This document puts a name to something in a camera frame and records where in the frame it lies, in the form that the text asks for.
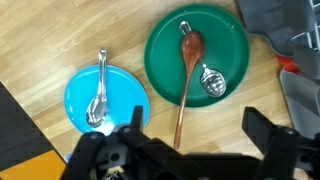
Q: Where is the grey steel dish drying rack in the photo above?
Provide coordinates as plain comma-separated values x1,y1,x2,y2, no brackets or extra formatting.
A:
236,0,320,81

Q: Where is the light blue plate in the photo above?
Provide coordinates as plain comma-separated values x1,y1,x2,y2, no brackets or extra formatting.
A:
63,64,151,136

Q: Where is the small red block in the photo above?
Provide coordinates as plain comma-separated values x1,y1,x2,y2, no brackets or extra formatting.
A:
275,54,301,74

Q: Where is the grey plastic tub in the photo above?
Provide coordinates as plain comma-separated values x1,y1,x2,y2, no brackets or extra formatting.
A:
279,68,320,139

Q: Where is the dark green plate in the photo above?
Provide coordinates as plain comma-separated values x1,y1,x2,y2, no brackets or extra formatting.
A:
143,3,250,108

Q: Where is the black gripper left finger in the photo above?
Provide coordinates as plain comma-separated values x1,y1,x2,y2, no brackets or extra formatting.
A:
61,105,208,180

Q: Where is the brown wooden spoon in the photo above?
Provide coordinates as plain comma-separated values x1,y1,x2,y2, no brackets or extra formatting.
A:
173,30,206,150

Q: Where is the steel teaspoon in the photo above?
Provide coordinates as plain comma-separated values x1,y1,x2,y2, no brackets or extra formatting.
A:
178,20,227,98

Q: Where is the steel soup spoon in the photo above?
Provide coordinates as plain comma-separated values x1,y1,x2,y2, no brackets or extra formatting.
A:
85,48,109,129

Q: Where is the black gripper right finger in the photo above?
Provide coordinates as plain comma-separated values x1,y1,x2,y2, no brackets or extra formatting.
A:
241,106,320,180

